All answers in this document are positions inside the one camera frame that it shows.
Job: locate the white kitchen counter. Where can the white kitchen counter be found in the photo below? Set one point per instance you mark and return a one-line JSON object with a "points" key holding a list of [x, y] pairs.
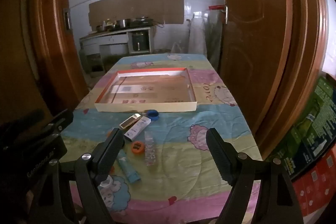
{"points": [[113, 40]]}

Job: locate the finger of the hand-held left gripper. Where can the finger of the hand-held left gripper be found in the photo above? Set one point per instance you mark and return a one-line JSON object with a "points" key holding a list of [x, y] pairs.
{"points": [[61, 120]]}

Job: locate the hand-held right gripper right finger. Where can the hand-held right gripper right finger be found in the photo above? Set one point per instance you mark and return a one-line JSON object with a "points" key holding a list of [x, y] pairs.
{"points": [[220, 155]]}

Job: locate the cardboard wall sheet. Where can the cardboard wall sheet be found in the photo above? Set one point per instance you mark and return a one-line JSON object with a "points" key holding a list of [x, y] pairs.
{"points": [[136, 7]]}

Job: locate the orange bottle cap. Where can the orange bottle cap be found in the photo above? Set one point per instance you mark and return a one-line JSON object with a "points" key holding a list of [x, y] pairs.
{"points": [[137, 147]]}

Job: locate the oil bottle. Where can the oil bottle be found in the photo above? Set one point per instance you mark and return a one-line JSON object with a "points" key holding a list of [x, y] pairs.
{"points": [[108, 22]]}

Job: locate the gas cylinder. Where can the gas cylinder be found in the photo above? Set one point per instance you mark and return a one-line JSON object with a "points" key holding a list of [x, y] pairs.
{"points": [[82, 58]]}

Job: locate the shallow cardboard tray box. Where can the shallow cardboard tray box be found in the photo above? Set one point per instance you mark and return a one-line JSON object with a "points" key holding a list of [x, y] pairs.
{"points": [[147, 108]]}

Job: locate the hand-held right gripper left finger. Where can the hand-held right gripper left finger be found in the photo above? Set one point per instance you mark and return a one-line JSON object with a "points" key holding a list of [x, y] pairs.
{"points": [[109, 153]]}

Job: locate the red printed carton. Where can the red printed carton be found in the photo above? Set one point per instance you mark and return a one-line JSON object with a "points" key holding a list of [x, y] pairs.
{"points": [[315, 187]]}

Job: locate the white cartoon printed box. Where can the white cartoon printed box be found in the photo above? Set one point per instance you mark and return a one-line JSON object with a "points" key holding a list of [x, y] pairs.
{"points": [[137, 128]]}

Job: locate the wooden door frame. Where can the wooden door frame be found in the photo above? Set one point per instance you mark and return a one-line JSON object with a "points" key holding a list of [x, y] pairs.
{"points": [[52, 29]]}

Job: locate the teal tube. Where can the teal tube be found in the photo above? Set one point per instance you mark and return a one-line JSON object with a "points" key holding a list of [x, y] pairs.
{"points": [[128, 169]]}

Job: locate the blue bottle cap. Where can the blue bottle cap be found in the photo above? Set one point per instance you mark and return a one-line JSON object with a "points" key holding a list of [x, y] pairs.
{"points": [[153, 115]]}

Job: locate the brown wooden door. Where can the brown wooden door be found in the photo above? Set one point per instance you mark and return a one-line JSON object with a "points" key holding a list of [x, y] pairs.
{"points": [[249, 43]]}

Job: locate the large metal pot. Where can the large metal pot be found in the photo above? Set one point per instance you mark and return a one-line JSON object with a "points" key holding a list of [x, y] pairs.
{"points": [[121, 23]]}

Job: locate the green printed carton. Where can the green printed carton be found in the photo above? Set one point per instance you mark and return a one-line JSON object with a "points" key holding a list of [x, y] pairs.
{"points": [[309, 121]]}

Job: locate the red strip on door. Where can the red strip on door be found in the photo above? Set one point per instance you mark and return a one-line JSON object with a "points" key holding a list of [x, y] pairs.
{"points": [[216, 7]]}

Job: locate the black gas stove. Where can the black gas stove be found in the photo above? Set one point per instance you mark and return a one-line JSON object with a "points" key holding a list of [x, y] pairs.
{"points": [[141, 22]]}

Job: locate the small gold box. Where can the small gold box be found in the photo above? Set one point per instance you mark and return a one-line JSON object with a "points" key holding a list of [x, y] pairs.
{"points": [[129, 121]]}

